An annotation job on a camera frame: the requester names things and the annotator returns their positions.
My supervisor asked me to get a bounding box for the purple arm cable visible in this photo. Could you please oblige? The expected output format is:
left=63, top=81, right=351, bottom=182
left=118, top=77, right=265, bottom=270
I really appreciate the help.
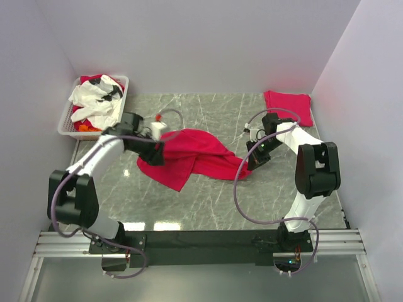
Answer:
left=234, top=108, right=319, bottom=277
left=50, top=108, right=185, bottom=280

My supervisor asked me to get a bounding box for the red t-shirt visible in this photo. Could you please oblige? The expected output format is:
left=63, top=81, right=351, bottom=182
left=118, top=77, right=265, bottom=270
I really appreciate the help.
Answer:
left=263, top=91, right=314, bottom=127
left=137, top=129, right=242, bottom=192
left=72, top=74, right=122, bottom=131

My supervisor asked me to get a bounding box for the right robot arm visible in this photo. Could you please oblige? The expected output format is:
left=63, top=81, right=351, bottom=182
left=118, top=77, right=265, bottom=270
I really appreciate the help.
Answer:
left=244, top=113, right=341, bottom=251

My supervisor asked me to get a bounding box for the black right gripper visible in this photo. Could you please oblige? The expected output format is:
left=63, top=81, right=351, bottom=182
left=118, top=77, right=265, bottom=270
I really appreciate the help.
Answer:
left=247, top=137, right=283, bottom=172

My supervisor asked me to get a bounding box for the aluminium rail frame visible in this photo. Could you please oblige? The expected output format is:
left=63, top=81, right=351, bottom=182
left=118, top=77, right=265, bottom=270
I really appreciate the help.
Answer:
left=19, top=226, right=380, bottom=301

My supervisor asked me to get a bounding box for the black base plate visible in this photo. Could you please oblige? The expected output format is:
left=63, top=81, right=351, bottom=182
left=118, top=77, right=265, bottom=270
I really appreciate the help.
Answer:
left=89, top=229, right=314, bottom=268

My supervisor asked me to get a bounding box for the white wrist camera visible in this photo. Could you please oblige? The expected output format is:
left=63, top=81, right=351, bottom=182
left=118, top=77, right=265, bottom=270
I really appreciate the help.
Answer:
left=150, top=121, right=169, bottom=141
left=243, top=123, right=260, bottom=142

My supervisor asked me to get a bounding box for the white plastic laundry basket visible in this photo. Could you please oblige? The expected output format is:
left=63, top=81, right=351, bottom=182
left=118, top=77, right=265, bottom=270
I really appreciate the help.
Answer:
left=57, top=74, right=129, bottom=140

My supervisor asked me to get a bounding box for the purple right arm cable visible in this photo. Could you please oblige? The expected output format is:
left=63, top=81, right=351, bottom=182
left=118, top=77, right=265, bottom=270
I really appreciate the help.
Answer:
left=234, top=108, right=319, bottom=277

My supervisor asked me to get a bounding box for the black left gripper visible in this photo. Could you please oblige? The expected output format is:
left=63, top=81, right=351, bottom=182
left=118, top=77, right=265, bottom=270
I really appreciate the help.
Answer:
left=128, top=131, right=166, bottom=167

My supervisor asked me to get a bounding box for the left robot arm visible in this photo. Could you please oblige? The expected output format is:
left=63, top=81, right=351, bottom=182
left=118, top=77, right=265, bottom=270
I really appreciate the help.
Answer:
left=47, top=113, right=169, bottom=253

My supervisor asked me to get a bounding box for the orange t-shirt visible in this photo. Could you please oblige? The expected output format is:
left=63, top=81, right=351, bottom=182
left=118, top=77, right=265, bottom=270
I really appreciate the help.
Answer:
left=78, top=124, right=101, bottom=132

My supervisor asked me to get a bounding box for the folded red t-shirt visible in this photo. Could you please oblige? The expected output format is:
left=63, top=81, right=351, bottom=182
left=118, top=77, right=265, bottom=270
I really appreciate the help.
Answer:
left=263, top=91, right=314, bottom=127

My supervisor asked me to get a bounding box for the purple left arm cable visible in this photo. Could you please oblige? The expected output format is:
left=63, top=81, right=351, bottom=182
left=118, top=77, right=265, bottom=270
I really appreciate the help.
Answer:
left=50, top=108, right=185, bottom=280

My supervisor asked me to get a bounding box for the red t-shirt in basket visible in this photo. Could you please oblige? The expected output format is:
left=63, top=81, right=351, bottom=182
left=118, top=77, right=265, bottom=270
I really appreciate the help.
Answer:
left=72, top=74, right=122, bottom=131

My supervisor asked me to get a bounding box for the white and black t-shirt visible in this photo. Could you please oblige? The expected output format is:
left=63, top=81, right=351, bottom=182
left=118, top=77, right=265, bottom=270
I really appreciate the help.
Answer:
left=68, top=74, right=124, bottom=129

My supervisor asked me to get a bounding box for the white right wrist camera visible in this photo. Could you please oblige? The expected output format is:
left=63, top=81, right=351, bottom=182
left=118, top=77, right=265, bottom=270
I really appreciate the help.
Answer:
left=243, top=123, right=260, bottom=142

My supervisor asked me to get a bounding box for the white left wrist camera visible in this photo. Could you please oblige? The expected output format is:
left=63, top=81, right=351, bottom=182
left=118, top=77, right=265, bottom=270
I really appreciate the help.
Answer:
left=150, top=121, right=169, bottom=141

